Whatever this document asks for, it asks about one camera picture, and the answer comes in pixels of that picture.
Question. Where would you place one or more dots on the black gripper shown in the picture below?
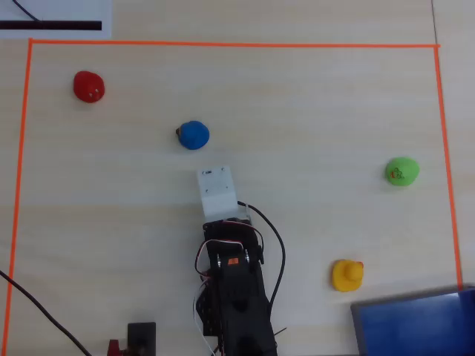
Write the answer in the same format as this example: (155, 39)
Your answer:
(231, 229)

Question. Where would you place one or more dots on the red rubber duck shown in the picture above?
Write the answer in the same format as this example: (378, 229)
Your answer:
(87, 83)

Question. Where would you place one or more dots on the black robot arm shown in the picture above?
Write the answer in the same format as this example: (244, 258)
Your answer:
(241, 300)

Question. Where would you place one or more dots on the blue rubber duck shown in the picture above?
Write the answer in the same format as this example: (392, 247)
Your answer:
(194, 135)

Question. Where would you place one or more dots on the yellow rubber duck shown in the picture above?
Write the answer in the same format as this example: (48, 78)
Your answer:
(347, 276)

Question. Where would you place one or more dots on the green rubber duck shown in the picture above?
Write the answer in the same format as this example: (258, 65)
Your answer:
(402, 171)

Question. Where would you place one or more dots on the blue plastic box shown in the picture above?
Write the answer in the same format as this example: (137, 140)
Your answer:
(415, 326)

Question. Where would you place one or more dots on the small black block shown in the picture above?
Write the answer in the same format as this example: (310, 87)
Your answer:
(141, 339)

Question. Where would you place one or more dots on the orange tape strip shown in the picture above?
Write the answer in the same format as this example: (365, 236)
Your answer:
(237, 44)
(447, 167)
(20, 167)

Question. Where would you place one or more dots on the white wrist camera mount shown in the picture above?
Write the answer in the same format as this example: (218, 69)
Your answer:
(217, 193)

